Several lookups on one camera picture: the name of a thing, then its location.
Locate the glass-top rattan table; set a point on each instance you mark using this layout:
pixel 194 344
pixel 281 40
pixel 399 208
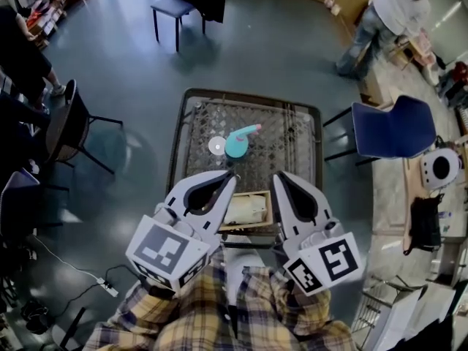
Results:
pixel 278 137

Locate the black mesh chair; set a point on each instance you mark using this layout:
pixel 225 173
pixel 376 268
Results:
pixel 67 130

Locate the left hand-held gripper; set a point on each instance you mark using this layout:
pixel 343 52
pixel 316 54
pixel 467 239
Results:
pixel 164 249

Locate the wooden tray box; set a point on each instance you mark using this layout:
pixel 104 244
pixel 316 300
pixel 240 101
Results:
pixel 248 226

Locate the teal spray bottle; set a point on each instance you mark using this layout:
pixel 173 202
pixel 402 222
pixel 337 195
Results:
pixel 235 145

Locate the wooden bench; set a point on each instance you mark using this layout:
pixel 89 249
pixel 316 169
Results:
pixel 411 196

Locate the person's left forearm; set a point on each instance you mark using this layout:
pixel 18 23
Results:
pixel 131 320

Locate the white round-window appliance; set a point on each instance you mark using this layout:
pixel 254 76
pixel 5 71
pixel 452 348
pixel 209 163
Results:
pixel 428 176

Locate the black bag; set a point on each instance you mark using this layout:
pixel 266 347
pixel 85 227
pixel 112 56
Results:
pixel 424 225

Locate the white power strip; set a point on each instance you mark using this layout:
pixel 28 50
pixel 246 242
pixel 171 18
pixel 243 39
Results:
pixel 108 286

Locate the yellow plaid shirt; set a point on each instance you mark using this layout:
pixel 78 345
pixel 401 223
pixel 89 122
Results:
pixel 204 313

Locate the blue-seat black-leg chair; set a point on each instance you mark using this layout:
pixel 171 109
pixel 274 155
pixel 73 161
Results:
pixel 172 6

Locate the white undershirt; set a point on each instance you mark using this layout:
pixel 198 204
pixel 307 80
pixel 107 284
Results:
pixel 245 254

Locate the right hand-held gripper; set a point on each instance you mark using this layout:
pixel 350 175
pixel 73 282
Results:
pixel 336 265

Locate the person's right forearm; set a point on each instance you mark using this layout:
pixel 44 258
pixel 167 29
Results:
pixel 321 324

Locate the white round disc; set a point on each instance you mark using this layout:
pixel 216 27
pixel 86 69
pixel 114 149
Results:
pixel 216 146

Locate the blue plastic chair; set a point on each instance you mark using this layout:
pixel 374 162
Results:
pixel 391 130

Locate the pale plastic bag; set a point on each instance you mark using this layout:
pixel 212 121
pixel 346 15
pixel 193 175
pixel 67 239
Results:
pixel 245 208

